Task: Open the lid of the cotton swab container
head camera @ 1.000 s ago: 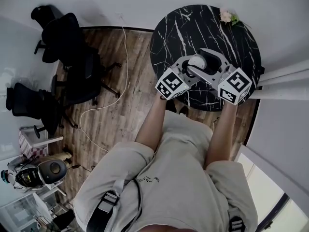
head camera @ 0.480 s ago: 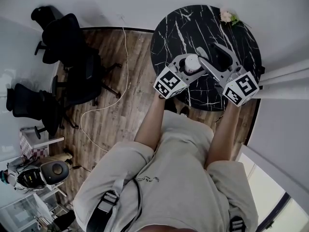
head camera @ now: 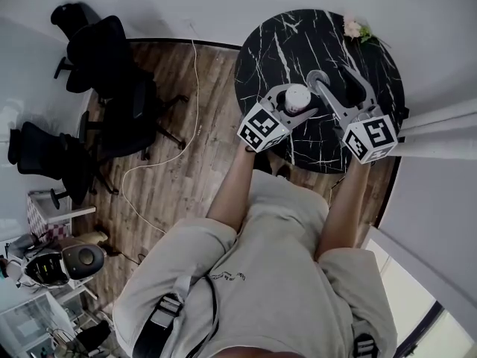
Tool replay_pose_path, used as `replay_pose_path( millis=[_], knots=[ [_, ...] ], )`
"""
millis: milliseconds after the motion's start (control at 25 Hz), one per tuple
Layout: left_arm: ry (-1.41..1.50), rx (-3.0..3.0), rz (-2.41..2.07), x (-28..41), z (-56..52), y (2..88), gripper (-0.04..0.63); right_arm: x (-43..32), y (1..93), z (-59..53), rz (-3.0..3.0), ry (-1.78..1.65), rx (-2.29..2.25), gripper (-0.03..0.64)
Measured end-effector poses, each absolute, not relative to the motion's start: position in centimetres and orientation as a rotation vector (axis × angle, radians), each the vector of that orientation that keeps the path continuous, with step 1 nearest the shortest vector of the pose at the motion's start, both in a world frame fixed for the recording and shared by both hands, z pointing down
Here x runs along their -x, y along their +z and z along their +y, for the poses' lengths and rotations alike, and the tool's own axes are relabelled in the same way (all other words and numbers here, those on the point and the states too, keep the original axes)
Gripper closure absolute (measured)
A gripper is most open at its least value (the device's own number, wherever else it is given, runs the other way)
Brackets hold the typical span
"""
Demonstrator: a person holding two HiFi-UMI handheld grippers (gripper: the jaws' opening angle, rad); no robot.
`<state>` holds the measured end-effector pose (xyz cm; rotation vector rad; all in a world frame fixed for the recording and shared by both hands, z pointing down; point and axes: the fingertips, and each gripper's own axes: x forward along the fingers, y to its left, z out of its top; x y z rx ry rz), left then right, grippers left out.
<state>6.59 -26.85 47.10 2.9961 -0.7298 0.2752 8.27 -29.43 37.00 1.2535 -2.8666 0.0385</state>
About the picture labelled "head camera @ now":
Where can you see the window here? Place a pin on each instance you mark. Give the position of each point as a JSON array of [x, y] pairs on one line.
[[410, 304]]

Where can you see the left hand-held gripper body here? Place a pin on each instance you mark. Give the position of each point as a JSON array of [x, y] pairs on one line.
[[264, 127]]

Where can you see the pink checkered box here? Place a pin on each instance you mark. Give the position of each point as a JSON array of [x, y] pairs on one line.
[[37, 215]]

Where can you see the person's grey t-shirt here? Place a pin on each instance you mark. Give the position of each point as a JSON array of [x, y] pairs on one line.
[[279, 274]]

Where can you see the black and white helmet device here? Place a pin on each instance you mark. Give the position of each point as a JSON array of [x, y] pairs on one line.
[[82, 259]]

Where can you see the grey round disc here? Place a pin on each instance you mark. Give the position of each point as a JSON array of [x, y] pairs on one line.
[[315, 75]]

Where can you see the person's right forearm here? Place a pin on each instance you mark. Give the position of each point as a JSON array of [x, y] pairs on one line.
[[343, 207]]

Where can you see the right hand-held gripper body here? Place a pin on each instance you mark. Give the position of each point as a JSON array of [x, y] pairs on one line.
[[369, 137]]

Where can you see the person's left forearm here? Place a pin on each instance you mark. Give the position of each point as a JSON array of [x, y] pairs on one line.
[[231, 192]]

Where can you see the white metal shelf cart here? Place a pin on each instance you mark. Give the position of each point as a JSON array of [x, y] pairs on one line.
[[83, 210]]

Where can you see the white cotton swab container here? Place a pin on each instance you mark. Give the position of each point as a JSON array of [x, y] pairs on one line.
[[296, 101]]

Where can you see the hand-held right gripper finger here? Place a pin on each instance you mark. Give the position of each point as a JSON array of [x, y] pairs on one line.
[[357, 86], [331, 101]]

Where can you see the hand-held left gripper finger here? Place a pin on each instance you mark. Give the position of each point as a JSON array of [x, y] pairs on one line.
[[300, 118], [276, 91]]

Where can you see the pink flower bouquet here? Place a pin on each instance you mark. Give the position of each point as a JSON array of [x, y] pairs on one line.
[[353, 28]]

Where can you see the black office chair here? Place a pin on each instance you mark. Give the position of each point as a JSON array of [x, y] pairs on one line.
[[130, 118], [41, 151], [97, 47]]

